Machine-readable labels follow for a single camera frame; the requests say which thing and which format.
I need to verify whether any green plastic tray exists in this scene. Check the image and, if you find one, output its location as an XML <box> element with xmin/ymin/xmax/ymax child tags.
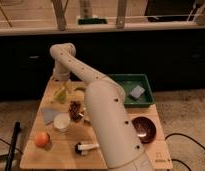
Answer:
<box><xmin>109</xmin><ymin>74</ymin><xmax>154</xmax><ymax>108</ymax></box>

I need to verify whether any dark brown bowl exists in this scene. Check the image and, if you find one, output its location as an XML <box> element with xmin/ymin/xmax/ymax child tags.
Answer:
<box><xmin>132</xmin><ymin>117</ymin><xmax>156</xmax><ymax>144</ymax></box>

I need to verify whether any grey sponge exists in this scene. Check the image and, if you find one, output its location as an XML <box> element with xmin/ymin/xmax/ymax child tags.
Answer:
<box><xmin>129</xmin><ymin>85</ymin><xmax>145</xmax><ymax>99</ymax></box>

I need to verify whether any white handled black brush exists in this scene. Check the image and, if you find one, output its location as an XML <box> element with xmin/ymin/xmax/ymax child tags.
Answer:
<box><xmin>75</xmin><ymin>142</ymin><xmax>99</xmax><ymax>155</ymax></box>

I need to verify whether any orange fruit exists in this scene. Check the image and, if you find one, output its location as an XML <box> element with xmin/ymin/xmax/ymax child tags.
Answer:
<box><xmin>34</xmin><ymin>132</ymin><xmax>50</xmax><ymax>148</ymax></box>

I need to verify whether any black cable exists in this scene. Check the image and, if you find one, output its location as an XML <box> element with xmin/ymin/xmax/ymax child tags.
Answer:
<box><xmin>164</xmin><ymin>132</ymin><xmax>205</xmax><ymax>171</ymax></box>

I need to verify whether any white plastic cup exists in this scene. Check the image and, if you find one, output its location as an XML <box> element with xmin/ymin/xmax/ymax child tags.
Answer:
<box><xmin>53</xmin><ymin>113</ymin><xmax>70</xmax><ymax>132</ymax></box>

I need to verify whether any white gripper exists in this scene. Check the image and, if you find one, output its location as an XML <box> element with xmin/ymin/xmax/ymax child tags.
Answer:
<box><xmin>53</xmin><ymin>63</ymin><xmax>72</xmax><ymax>97</ymax></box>

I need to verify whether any grey cloth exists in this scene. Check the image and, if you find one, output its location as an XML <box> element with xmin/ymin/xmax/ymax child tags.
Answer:
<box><xmin>41</xmin><ymin>108</ymin><xmax>59</xmax><ymax>125</ymax></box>

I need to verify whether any yellow banana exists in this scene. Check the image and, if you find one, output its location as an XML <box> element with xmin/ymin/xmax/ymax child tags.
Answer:
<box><xmin>59</xmin><ymin>85</ymin><xmax>67</xmax><ymax>103</ymax></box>

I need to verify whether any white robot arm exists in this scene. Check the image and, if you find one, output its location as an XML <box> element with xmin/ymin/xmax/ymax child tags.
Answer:
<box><xmin>50</xmin><ymin>43</ymin><xmax>154</xmax><ymax>171</ymax></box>

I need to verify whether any dark brown grape bunch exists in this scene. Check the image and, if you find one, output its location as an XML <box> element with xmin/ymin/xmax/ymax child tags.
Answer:
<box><xmin>69</xmin><ymin>101</ymin><xmax>84</xmax><ymax>122</ymax></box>

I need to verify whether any green box on shelf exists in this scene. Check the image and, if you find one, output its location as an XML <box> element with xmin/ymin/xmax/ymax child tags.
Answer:
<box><xmin>78</xmin><ymin>18</ymin><xmax>107</xmax><ymax>25</ymax></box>

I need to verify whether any green cucumber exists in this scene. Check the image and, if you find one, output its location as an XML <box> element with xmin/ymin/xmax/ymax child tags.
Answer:
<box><xmin>74</xmin><ymin>87</ymin><xmax>86</xmax><ymax>92</ymax></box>

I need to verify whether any black pole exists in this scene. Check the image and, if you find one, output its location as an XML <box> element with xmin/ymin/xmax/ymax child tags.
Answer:
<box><xmin>4</xmin><ymin>122</ymin><xmax>21</xmax><ymax>171</ymax></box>

